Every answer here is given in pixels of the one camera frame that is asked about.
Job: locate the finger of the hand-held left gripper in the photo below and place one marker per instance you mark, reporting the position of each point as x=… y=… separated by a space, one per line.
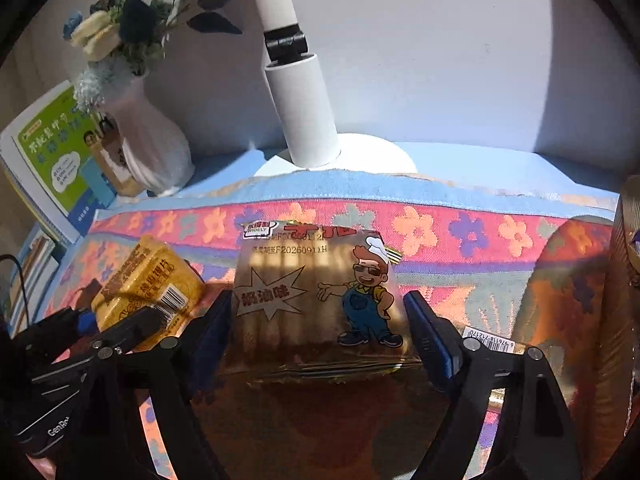
x=135 y=329
x=82 y=322

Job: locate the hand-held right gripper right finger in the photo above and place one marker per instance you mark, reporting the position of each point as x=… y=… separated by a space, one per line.
x=430 y=340

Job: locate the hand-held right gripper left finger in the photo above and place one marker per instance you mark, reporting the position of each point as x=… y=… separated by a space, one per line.
x=215 y=332

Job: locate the yellow snack packet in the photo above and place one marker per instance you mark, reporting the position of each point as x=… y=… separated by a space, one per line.
x=150 y=275

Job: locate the cartoon chef bread packet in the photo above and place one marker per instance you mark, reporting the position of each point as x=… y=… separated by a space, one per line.
x=310 y=300

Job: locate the brown wooden basket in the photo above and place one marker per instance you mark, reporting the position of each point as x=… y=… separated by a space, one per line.
x=625 y=310

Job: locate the snack packet with barcode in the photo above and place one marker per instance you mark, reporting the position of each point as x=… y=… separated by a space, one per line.
x=492 y=342

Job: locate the stack of flat books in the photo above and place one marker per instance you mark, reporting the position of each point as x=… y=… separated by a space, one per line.
x=35 y=270

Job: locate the floral cloth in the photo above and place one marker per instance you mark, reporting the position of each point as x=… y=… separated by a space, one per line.
x=450 y=240

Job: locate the brown paper box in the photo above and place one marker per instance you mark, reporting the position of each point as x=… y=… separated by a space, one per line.
x=112 y=165

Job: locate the green cover book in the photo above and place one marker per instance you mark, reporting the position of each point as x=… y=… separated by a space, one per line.
x=50 y=160

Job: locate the white desk lamp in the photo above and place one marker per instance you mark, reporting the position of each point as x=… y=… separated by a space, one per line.
x=305 y=110

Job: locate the artificial flower bouquet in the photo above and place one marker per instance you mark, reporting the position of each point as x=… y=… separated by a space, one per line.
x=130 y=15

